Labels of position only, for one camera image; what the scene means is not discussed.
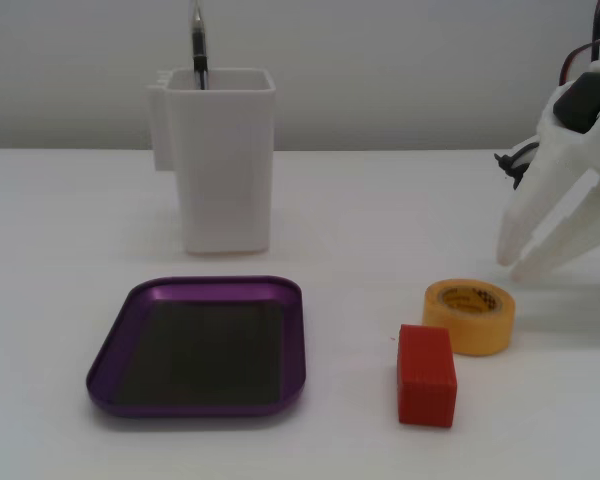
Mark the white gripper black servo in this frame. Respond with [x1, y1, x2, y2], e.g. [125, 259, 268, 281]
[496, 59, 600, 280]

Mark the yellow tape roll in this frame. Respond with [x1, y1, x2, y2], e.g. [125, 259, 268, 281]
[422, 278, 517, 357]

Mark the red rectangular block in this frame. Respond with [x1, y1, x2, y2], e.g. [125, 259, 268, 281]
[395, 323, 458, 429]

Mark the white plastic pen holder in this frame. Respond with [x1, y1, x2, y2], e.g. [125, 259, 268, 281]
[144, 67, 277, 257]

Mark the purple metal tray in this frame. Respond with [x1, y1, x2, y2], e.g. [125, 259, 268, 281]
[85, 274, 307, 419]

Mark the black pen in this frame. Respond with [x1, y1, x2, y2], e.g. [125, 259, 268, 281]
[188, 0, 211, 92]

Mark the black cable bundle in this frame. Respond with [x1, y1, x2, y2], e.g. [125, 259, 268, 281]
[493, 141, 540, 190]

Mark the red and black servo wire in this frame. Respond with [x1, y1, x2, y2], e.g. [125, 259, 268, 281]
[558, 32, 600, 87]

